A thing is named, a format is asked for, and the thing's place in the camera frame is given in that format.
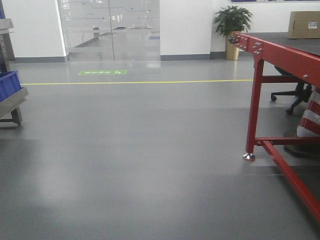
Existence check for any brown cardboard package box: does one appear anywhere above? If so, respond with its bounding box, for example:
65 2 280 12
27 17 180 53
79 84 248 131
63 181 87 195
287 11 320 39

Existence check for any green floor sign sticker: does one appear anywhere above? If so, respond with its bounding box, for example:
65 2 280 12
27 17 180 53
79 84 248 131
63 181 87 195
78 70 127 76

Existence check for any gold plant pot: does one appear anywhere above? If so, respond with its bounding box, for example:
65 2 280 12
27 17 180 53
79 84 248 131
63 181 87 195
225 31 242 61

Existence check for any glass double door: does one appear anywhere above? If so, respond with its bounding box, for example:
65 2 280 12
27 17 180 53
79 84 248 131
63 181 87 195
57 0 160 61

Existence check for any green potted plant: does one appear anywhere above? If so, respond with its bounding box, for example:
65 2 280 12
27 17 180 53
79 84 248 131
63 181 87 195
213 5 253 37

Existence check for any red metal conveyor table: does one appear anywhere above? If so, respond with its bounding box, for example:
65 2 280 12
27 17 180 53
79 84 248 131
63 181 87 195
230 32 320 221

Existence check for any black office chair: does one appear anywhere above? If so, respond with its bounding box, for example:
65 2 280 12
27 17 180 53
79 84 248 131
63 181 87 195
270 64 313 116

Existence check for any grey metal rack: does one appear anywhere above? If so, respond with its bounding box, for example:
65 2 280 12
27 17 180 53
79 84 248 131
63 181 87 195
0 19 29 126

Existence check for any blue plastic bin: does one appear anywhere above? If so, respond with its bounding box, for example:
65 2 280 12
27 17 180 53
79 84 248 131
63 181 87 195
0 70 22 102

